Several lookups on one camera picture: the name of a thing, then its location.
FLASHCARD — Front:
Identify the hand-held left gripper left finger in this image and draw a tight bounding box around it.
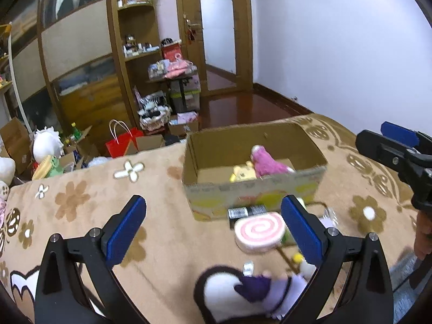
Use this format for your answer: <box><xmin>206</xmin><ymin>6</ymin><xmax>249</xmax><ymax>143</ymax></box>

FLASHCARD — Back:
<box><xmin>34</xmin><ymin>195</ymin><xmax>159</xmax><ymax>324</ymax></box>

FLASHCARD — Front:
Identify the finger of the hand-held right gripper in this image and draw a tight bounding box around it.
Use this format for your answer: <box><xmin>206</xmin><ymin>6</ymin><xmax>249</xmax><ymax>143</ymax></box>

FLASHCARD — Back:
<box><xmin>381</xmin><ymin>121</ymin><xmax>432</xmax><ymax>151</ymax></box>
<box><xmin>356</xmin><ymin>130</ymin><xmax>419</xmax><ymax>173</ymax></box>

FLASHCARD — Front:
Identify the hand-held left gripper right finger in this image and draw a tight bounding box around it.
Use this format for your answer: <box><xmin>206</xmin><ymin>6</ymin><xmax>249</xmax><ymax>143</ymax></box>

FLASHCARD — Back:
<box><xmin>270</xmin><ymin>194</ymin><xmax>395</xmax><ymax>324</ymax></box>

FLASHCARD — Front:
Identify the pink swirl lollipop plush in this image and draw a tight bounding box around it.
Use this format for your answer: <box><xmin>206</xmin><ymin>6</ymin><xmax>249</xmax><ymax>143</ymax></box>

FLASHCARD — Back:
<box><xmin>234</xmin><ymin>212</ymin><xmax>301</xmax><ymax>274</ymax></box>

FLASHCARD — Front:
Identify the black snack packet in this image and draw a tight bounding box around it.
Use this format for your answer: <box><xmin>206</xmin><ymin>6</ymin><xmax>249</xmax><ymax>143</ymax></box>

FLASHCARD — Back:
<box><xmin>228</xmin><ymin>205</ymin><xmax>267</xmax><ymax>228</ymax></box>

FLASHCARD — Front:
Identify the printed cardboard box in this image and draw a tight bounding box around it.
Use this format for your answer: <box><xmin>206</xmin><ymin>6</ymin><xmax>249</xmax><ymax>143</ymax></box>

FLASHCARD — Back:
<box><xmin>181</xmin><ymin>121</ymin><xmax>329</xmax><ymax>222</ymax></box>

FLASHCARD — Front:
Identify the person's right hand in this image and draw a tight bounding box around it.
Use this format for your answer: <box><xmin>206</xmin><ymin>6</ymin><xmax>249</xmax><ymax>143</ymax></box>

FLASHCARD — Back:
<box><xmin>414</xmin><ymin>209</ymin><xmax>432</xmax><ymax>261</ymax></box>

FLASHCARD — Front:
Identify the beige flower printed blanket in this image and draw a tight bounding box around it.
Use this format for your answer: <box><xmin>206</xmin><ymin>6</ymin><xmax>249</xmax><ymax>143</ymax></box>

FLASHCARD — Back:
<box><xmin>0</xmin><ymin>113</ymin><xmax>432</xmax><ymax>324</ymax></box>

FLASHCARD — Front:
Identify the pink plush toy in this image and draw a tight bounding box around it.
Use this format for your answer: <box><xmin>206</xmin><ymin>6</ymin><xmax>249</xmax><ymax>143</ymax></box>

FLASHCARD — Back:
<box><xmin>251</xmin><ymin>144</ymin><xmax>295</xmax><ymax>178</ymax></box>

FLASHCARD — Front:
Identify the red gift bag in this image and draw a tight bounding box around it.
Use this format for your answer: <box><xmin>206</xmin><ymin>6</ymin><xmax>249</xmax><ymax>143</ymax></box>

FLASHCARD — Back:
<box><xmin>105</xmin><ymin>120</ymin><xmax>144</xmax><ymax>158</ymax></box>

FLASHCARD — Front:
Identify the small flat cardboard box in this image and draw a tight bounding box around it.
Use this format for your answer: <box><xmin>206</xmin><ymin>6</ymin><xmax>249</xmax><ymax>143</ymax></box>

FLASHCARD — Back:
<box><xmin>135</xmin><ymin>134</ymin><xmax>166</xmax><ymax>153</ymax></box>

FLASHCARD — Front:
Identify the open brown cardboard box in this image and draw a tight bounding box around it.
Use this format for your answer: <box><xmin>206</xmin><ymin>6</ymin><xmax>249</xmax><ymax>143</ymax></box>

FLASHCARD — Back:
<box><xmin>62</xmin><ymin>126</ymin><xmax>99</xmax><ymax>169</ymax></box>

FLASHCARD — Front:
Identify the grey blue cloth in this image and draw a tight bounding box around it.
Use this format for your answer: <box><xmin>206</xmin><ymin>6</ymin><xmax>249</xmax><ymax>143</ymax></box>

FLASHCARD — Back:
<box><xmin>388</xmin><ymin>252</ymin><xmax>432</xmax><ymax>298</ymax></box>

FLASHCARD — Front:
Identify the green yellow plush toy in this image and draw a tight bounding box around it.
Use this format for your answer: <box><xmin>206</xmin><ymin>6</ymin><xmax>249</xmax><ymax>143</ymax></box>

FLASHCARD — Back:
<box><xmin>32</xmin><ymin>155</ymin><xmax>63</xmax><ymax>180</ymax></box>

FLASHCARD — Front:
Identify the purple white plush toy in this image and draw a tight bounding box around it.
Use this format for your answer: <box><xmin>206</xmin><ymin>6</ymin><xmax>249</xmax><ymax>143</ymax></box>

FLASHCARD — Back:
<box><xmin>193</xmin><ymin>255</ymin><xmax>319</xmax><ymax>323</ymax></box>

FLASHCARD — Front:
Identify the wicker basket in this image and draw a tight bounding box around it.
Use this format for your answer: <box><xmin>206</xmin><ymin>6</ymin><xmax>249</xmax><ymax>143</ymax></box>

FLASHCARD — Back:
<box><xmin>139</xmin><ymin>106</ymin><xmax>173</xmax><ymax>131</ymax></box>

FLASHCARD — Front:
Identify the white round plush toy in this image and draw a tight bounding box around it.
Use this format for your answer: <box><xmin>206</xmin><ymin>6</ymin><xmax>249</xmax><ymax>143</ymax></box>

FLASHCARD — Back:
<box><xmin>33</xmin><ymin>126</ymin><xmax>65</xmax><ymax>163</ymax></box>

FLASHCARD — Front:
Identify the black white striped cloth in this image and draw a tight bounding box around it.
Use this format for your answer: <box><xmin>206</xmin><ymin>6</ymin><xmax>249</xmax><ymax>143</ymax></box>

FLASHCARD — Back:
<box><xmin>138</xmin><ymin>91</ymin><xmax>169</xmax><ymax>115</ymax></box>

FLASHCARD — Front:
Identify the white cat plush toy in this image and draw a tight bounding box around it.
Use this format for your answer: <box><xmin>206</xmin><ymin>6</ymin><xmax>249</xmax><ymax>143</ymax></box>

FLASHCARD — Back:
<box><xmin>0</xmin><ymin>157</ymin><xmax>16</xmax><ymax>186</ymax></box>

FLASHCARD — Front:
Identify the tall brown cardboard box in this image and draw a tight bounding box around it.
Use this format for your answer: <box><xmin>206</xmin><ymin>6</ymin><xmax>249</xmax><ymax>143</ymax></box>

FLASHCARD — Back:
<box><xmin>0</xmin><ymin>117</ymin><xmax>34</xmax><ymax>176</ymax></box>

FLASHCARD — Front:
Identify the clear storage bin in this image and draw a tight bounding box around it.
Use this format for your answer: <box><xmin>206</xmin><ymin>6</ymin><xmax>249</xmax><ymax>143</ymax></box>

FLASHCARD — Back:
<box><xmin>169</xmin><ymin>77</ymin><xmax>202</xmax><ymax>113</ymax></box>

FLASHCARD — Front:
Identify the pink clothing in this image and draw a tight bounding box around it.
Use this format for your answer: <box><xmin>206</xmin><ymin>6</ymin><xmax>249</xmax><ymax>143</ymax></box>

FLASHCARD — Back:
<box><xmin>165</xmin><ymin>59</ymin><xmax>197</xmax><ymax>79</ymax></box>

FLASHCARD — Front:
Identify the red box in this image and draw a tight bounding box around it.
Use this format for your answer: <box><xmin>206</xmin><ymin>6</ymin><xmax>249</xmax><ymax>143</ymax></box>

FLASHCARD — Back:
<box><xmin>161</xmin><ymin>42</ymin><xmax>183</xmax><ymax>62</ymax></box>

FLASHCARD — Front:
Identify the wooden door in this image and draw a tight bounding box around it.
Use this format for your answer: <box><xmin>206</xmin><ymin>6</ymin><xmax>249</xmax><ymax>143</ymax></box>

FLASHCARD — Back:
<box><xmin>175</xmin><ymin>0</ymin><xmax>254</xmax><ymax>98</ymax></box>

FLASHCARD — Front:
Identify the wooden corner shelf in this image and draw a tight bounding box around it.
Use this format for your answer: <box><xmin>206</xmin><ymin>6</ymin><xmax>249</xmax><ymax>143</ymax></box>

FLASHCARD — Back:
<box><xmin>107</xmin><ymin>0</ymin><xmax>164</xmax><ymax>132</ymax></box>

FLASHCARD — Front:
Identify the white pole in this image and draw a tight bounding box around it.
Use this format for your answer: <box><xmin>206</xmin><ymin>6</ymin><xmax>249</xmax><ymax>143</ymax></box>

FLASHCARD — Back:
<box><xmin>7</xmin><ymin>22</ymin><xmax>28</xmax><ymax>126</ymax></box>

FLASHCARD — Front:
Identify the wooden wardrobe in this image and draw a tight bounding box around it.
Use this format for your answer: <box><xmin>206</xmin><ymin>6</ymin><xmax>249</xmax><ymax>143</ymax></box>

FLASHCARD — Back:
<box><xmin>7</xmin><ymin>0</ymin><xmax>136</xmax><ymax>149</ymax></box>

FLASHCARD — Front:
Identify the yellow display shelf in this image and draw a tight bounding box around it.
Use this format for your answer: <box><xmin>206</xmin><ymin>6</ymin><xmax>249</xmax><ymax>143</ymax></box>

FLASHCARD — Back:
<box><xmin>0</xmin><ymin>23</ymin><xmax>15</xmax><ymax>109</ymax></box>

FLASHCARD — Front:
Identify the small black pedestal table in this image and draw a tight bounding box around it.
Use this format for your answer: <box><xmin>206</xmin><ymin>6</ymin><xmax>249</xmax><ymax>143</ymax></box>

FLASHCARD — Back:
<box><xmin>147</xmin><ymin>71</ymin><xmax>200</xmax><ymax>113</ymax></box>

